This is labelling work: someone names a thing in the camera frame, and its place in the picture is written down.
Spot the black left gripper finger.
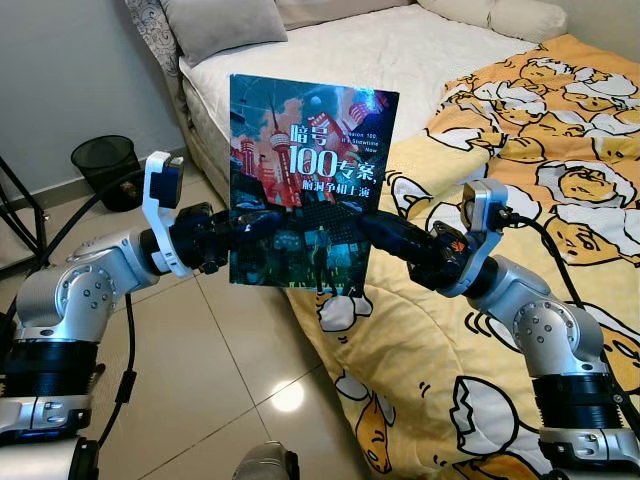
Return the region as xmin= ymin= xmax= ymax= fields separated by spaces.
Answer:
xmin=228 ymin=208 xmax=287 ymax=247

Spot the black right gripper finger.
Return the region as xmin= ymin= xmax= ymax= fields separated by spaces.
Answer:
xmin=355 ymin=212 xmax=417 ymax=257

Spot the dark city cover book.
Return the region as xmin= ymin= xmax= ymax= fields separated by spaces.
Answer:
xmin=228 ymin=75 xmax=401 ymax=299

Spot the grey pillow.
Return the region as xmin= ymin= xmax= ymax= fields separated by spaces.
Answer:
xmin=160 ymin=0 xmax=289 ymax=67

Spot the black metal stand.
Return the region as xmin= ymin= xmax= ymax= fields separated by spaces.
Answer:
xmin=0 ymin=155 xmax=49 ymax=271

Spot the yellow cartoon egg blanket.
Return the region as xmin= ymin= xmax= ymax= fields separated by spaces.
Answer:
xmin=285 ymin=35 xmax=640 ymax=480

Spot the white quilted mattress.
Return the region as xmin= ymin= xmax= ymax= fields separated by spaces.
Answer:
xmin=180 ymin=5 xmax=547 ymax=203

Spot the grey robot foot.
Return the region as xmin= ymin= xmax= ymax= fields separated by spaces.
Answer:
xmin=235 ymin=442 xmax=300 ymax=480

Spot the cream bolster pillow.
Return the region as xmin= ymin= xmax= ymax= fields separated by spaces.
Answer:
xmin=415 ymin=0 xmax=569 ymax=44

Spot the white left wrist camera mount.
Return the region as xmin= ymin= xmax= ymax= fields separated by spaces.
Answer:
xmin=143 ymin=150 xmax=197 ymax=279

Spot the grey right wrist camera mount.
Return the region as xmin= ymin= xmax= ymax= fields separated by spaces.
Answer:
xmin=460 ymin=178 xmax=512 ymax=298

